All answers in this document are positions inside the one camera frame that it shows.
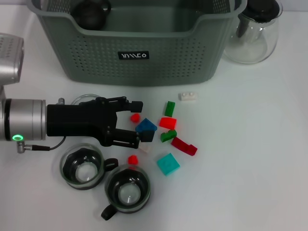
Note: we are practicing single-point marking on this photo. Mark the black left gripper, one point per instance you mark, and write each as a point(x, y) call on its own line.
point(72, 120)

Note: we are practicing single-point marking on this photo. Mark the small red square brick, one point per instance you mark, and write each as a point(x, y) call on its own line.
point(132, 160)

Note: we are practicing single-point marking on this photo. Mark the glass teacup with black sleeve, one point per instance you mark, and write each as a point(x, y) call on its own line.
point(81, 173)
point(79, 99)
point(127, 192)

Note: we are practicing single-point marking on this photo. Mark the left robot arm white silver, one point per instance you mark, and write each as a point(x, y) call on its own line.
point(26, 120)

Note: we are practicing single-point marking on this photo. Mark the grey-green perforated storage bin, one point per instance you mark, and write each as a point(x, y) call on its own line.
point(144, 69)

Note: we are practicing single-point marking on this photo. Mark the small red round-stud brick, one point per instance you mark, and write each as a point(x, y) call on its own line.
point(135, 118)

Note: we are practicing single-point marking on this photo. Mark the blue square plate brick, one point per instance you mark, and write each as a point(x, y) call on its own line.
point(146, 125)

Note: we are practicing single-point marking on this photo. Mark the white flat plate brick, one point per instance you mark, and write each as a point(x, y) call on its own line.
point(146, 149)

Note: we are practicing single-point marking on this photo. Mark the red curved slope brick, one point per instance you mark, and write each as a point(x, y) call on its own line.
point(168, 123)

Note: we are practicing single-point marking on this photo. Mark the short green studded brick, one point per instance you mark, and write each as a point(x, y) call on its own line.
point(167, 136)

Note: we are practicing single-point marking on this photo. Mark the long green brick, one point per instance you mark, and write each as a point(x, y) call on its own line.
point(170, 108)

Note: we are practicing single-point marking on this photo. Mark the turquoise square plate brick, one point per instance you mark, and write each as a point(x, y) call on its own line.
point(168, 164)

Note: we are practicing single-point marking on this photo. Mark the dark red long brick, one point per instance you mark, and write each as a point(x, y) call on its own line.
point(183, 145)

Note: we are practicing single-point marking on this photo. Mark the white two-stud brick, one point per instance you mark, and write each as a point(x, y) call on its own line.
point(187, 97)

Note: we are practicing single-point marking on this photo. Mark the silver cylindrical plug stub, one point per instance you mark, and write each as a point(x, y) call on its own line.
point(61, 101)

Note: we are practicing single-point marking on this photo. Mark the black round teapot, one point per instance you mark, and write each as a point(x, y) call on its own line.
point(89, 16)

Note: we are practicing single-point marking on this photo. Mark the glass carafe with black lid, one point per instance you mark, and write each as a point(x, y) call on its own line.
point(250, 48)

